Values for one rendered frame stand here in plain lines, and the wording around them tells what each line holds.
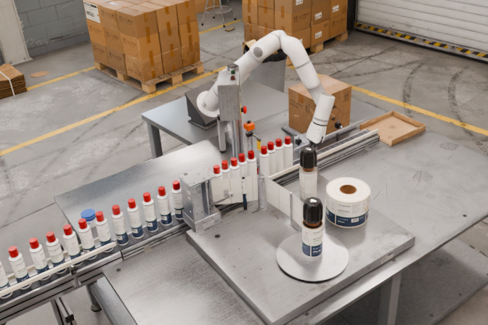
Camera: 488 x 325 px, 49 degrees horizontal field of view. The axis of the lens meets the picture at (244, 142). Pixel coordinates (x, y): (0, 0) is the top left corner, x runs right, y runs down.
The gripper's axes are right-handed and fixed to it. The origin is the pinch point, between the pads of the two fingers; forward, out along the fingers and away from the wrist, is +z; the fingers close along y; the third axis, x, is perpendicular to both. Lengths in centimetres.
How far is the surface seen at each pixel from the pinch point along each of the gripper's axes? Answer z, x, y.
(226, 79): -34, -62, -7
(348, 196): 0, -25, 52
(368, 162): 1.4, 29.2, 17.3
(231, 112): -20, -60, -1
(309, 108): -16.3, 12.7, -22.3
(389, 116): -16, 76, -13
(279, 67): 0, 139, -199
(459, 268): 49, 78, 66
